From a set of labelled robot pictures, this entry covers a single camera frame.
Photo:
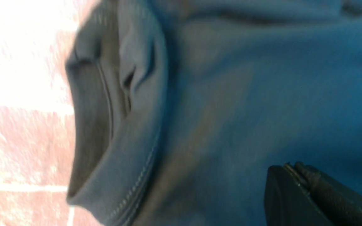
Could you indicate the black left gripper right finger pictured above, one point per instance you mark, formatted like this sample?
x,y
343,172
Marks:
x,y
340,204

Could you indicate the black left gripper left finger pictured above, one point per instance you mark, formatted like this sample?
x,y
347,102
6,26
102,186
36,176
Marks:
x,y
287,200

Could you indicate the gray long-sleeved shirt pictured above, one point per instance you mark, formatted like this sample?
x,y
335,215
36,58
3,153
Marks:
x,y
181,106

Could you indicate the pink grid table mat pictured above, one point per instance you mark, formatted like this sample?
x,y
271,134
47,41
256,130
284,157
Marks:
x,y
37,128

